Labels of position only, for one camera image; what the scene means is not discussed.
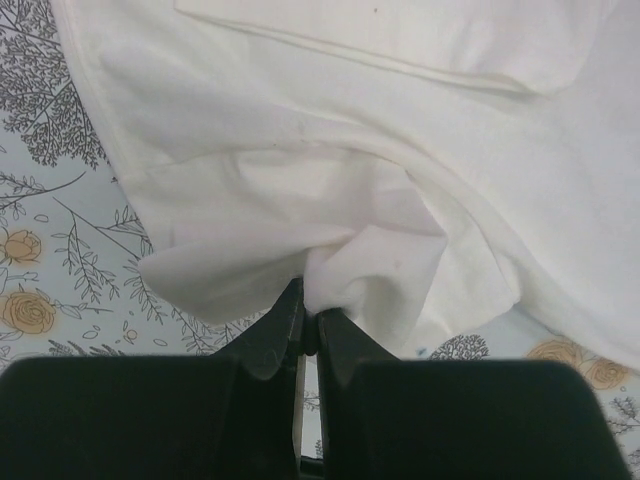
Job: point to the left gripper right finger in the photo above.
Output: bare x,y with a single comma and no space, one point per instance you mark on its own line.
385,418

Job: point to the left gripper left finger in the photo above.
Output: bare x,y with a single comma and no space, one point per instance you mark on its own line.
229,415

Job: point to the white printed t-shirt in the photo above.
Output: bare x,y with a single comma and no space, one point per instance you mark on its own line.
425,166

